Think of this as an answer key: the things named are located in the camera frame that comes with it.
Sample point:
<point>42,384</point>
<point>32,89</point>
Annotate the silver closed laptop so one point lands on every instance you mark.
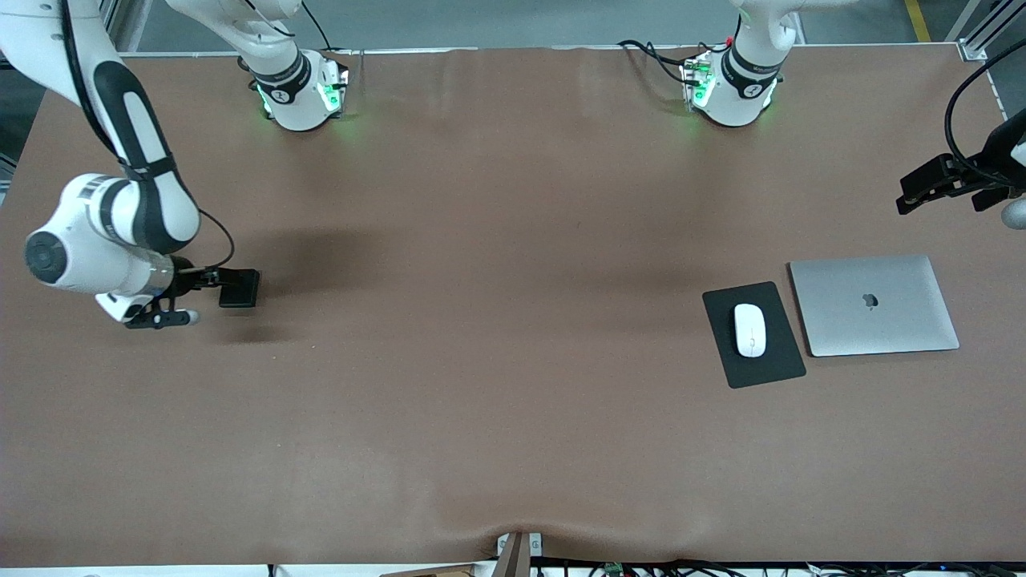
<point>874,320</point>

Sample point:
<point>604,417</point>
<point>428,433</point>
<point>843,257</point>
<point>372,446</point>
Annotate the black mouse pad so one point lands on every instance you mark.
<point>753,373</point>

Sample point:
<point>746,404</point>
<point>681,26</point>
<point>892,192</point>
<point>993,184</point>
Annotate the brown table cover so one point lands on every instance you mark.
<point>321,441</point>

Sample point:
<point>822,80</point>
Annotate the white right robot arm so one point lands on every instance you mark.
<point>80,232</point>

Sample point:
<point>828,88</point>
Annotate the aluminium frame post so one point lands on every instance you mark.
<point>974,50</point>

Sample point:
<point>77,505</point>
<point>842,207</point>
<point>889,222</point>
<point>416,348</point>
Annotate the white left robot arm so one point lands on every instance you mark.
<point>741,88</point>

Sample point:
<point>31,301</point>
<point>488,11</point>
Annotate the white computer mouse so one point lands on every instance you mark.
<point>750,330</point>

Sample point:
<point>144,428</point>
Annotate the black square phone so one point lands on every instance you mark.
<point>240,290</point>

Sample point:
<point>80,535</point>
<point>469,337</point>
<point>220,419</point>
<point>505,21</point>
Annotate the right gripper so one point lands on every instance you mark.
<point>184,276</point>

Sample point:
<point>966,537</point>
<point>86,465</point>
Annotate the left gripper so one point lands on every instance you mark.
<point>1003,149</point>

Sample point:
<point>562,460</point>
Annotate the camera mount post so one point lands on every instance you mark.
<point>517,557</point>

